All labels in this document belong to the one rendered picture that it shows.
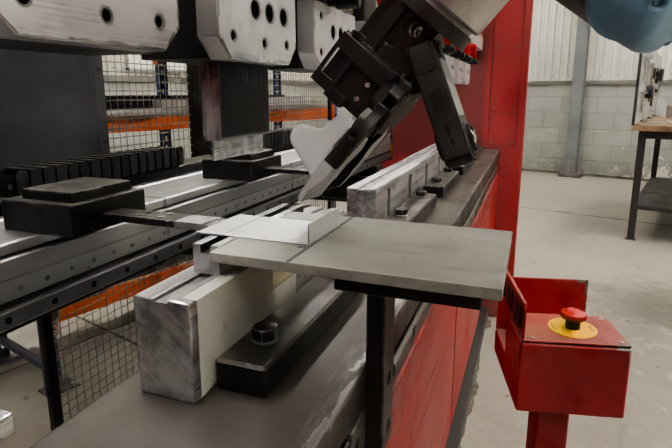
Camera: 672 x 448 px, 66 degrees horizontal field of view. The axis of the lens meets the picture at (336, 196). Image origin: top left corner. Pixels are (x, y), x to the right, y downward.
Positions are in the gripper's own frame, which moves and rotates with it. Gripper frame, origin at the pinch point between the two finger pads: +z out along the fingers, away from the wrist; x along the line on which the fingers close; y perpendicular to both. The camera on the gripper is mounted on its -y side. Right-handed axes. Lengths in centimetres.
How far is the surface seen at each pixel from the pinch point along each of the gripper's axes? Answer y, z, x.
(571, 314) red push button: -36, 1, -35
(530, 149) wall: -61, 44, -760
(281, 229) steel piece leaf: 0.9, 6.7, 0.0
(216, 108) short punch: 12.3, -0.5, 5.0
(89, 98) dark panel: 52, 32, -29
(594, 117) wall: -90, -44, -739
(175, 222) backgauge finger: 10.3, 14.5, 2.0
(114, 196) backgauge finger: 19.7, 20.1, -0.4
